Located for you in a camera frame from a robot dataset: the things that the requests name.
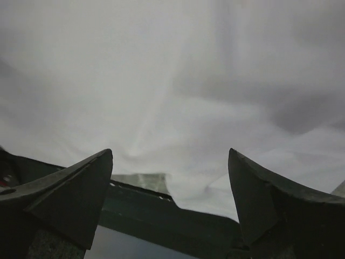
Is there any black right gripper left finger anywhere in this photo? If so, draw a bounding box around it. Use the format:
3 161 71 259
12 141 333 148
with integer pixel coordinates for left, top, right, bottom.
1 149 113 258

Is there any white t shirt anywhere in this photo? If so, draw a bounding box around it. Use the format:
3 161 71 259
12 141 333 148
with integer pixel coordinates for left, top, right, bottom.
1 1 344 219

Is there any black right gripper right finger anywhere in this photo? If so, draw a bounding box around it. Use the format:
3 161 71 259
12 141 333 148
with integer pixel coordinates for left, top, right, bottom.
228 149 344 258

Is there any black base beam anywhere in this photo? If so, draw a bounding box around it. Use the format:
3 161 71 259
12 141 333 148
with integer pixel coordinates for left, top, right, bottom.
1 151 250 258

